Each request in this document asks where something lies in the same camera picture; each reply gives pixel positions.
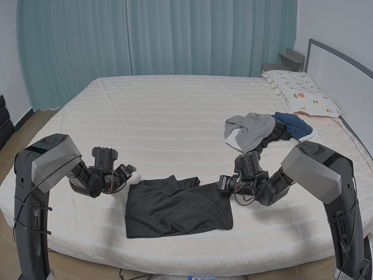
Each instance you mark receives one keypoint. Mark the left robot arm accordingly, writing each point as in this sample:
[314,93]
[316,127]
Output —
[32,214]

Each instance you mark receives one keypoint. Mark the white printed pillow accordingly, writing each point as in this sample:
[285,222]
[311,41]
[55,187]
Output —
[300,92]

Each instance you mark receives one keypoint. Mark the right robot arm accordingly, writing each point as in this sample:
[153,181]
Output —
[343,214]

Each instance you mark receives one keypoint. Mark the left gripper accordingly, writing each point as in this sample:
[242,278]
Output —
[122,176]

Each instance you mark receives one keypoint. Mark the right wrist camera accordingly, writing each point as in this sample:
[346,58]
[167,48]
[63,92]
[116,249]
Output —
[248,162]

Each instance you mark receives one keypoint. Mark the black garment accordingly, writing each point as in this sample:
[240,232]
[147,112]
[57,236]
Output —
[174,208]

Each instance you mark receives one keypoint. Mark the black chest of drawers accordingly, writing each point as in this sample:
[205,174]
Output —
[6,124]

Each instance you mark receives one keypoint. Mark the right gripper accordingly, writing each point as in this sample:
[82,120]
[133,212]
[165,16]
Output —
[228,183]

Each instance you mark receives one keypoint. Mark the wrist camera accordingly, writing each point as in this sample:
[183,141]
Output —
[104,157]
[248,162]

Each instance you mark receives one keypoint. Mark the grey bedside table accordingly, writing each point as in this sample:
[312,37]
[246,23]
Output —
[287,64]

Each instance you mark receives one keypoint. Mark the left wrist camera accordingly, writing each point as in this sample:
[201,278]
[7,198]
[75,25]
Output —
[104,157]

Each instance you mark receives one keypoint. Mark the bed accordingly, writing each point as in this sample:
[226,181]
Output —
[174,112]

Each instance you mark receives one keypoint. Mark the pile of clothes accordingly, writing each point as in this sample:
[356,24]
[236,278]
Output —
[253,130]

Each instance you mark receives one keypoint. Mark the blue-green curtain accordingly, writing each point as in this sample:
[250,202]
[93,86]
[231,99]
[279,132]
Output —
[209,28]
[72,39]

